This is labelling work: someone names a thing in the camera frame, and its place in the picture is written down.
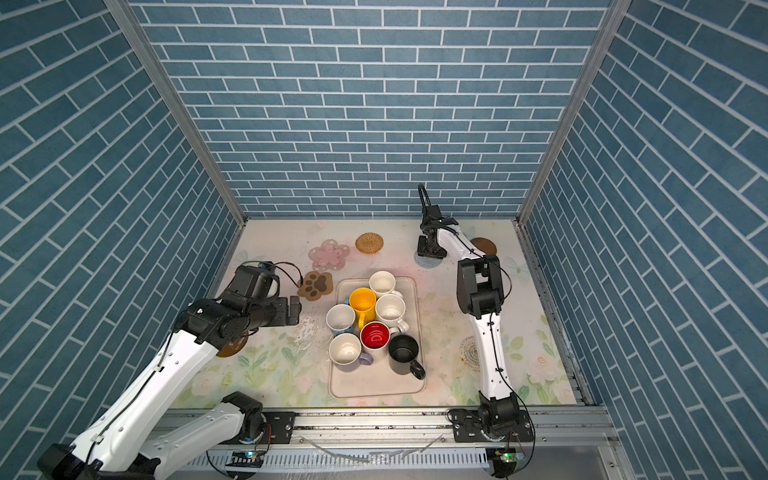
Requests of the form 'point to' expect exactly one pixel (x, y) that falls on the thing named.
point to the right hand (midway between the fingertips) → (426, 249)
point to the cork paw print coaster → (315, 284)
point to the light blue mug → (340, 317)
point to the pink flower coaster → (329, 256)
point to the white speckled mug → (390, 308)
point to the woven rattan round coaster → (369, 243)
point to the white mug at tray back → (383, 282)
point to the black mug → (403, 350)
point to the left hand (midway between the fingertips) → (287, 307)
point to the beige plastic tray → (377, 379)
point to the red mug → (375, 337)
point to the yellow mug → (363, 301)
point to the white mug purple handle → (345, 351)
